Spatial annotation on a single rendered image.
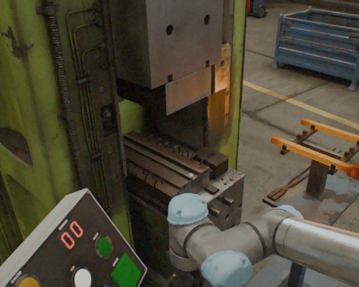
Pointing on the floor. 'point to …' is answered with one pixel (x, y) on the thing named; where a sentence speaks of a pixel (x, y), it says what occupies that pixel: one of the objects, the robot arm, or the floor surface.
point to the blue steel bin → (325, 43)
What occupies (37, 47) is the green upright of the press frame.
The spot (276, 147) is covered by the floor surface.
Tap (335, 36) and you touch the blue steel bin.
